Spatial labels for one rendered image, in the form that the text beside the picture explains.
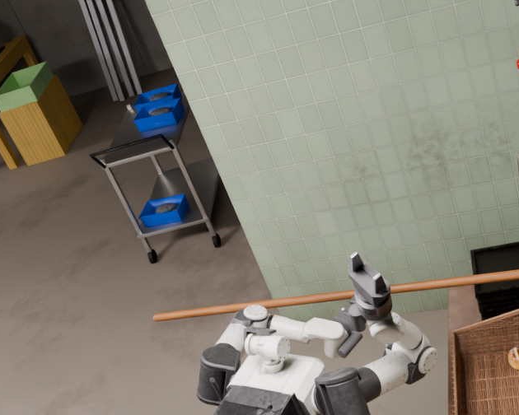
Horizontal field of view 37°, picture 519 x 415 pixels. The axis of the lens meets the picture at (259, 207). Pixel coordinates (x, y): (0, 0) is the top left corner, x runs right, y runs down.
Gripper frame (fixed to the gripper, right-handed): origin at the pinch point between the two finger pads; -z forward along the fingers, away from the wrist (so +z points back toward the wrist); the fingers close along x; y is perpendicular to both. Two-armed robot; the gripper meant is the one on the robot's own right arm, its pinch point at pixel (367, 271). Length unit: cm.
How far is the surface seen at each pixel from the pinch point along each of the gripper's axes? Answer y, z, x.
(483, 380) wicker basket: 37, 128, -1
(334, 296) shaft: 7, 73, 37
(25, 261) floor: -97, 322, 360
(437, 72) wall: 116, 97, 103
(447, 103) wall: 115, 112, 96
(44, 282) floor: -92, 305, 316
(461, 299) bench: 63, 148, 36
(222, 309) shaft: -24, 80, 65
